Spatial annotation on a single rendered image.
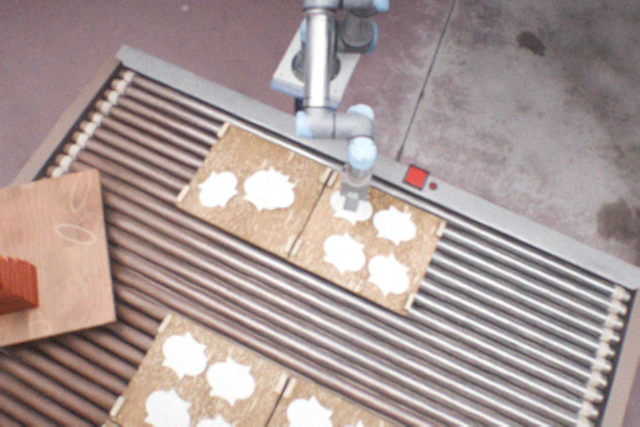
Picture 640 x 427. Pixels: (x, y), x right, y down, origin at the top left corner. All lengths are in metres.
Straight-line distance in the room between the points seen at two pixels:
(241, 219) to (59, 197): 0.58
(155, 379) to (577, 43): 3.03
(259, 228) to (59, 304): 0.64
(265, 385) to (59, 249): 0.74
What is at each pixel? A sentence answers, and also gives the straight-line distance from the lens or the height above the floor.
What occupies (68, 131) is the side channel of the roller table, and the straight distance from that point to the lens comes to 2.20.
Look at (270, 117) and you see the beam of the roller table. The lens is 2.12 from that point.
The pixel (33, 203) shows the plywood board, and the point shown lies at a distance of 2.01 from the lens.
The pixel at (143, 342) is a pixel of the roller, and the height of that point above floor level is 0.92.
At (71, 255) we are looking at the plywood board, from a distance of 1.90.
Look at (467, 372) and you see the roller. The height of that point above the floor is 0.92.
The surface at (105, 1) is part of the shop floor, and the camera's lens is 3.85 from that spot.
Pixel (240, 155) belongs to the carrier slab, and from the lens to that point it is 2.03.
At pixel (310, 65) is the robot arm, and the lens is 1.66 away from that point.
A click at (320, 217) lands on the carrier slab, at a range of 1.93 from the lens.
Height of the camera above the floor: 2.73
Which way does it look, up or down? 66 degrees down
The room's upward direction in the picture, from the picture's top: 4 degrees clockwise
